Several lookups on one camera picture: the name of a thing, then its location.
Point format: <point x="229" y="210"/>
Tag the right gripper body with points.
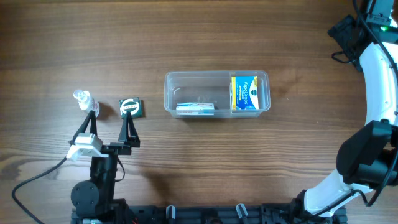
<point x="343" y="32"/>

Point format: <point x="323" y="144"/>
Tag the white green medicine box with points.
<point x="195" y="109"/>

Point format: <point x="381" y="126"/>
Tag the white spray bottle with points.
<point x="86" y="102"/>

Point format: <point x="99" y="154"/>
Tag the clear plastic container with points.
<point x="212" y="87"/>

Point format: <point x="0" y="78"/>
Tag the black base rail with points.
<point x="264" y="214"/>

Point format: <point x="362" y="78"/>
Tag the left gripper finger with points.
<point x="90" y="119"/>
<point x="128" y="133"/>

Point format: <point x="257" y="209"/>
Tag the blue VapoDrops box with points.
<point x="244" y="93"/>

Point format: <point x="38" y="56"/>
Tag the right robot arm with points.
<point x="366" y="163"/>

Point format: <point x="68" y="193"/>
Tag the green square box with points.
<point x="130" y="106"/>

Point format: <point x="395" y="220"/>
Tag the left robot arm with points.
<point x="94" y="198"/>

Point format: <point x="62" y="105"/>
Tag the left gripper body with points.
<point x="111" y="148"/>

